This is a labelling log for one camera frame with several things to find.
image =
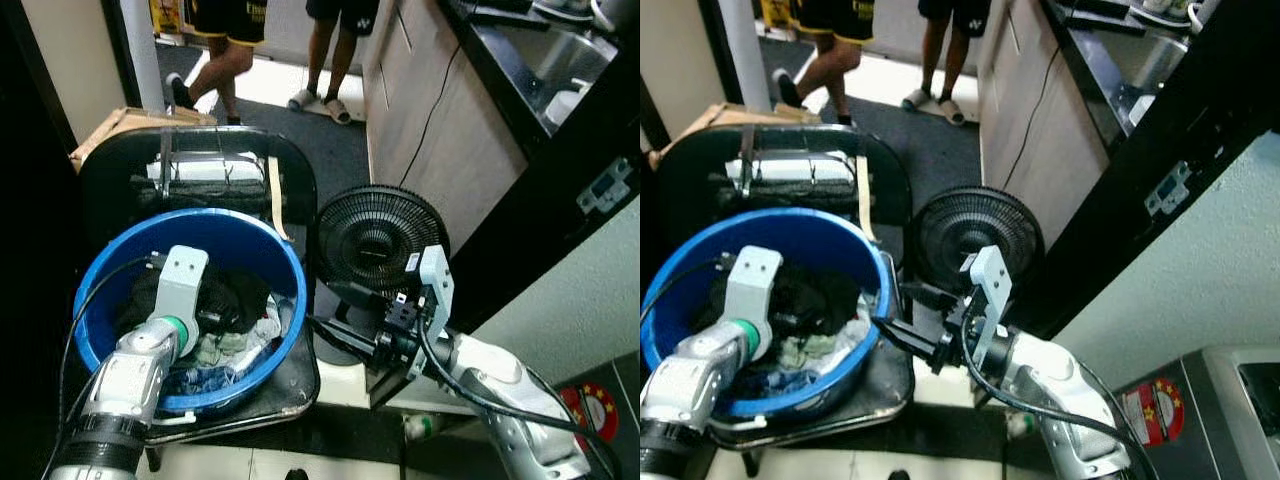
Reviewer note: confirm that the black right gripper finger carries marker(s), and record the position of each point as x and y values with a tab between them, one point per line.
345	338
910	338

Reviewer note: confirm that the white patterned cloth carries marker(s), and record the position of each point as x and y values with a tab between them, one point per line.
800	350
225	348

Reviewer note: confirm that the black garment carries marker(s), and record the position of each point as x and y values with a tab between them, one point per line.
820	295
245	290

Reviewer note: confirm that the silver top-load washing machine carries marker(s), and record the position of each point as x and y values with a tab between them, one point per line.
1220	400
615	400

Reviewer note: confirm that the blue denim garment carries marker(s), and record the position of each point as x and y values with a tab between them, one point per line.
768	384
200	382

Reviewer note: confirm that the blue plastic wash basin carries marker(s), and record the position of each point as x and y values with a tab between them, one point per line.
230	235
810	235

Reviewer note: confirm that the small white bottle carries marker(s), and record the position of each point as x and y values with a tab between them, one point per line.
1020	426
422	426

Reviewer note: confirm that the black electric fan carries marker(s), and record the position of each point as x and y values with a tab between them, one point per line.
375	235
975	230

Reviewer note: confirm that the black plastic chair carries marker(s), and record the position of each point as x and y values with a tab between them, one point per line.
780	142
200	142

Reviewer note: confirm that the red round washer sticker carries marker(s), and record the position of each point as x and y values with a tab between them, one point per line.
1150	410
590	412

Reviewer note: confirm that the light wooden cabinet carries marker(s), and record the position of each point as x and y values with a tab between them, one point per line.
1040	130
440	130

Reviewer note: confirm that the brown cardboard box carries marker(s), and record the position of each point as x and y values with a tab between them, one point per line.
720	115
120	125

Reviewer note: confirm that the person in black-yellow shorts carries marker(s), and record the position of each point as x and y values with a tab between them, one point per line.
225	65
835	60

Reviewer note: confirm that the person in black shorts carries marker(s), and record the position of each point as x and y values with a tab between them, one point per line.
945	50
335	50

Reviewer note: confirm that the stainless steel sink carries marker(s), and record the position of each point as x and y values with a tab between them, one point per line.
560	60

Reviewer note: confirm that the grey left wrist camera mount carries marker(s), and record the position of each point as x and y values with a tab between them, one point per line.
750	285
180	280

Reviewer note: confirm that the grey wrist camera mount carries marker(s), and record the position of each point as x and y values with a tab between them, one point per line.
435	280
990	285
750	285
180	280

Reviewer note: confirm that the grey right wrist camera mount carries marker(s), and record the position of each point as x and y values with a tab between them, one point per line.
990	285
435	280

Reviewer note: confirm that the grey wall socket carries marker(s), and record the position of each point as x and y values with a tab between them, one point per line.
605	187
1170	188

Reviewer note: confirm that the white door post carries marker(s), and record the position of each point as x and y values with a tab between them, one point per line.
142	50
745	50

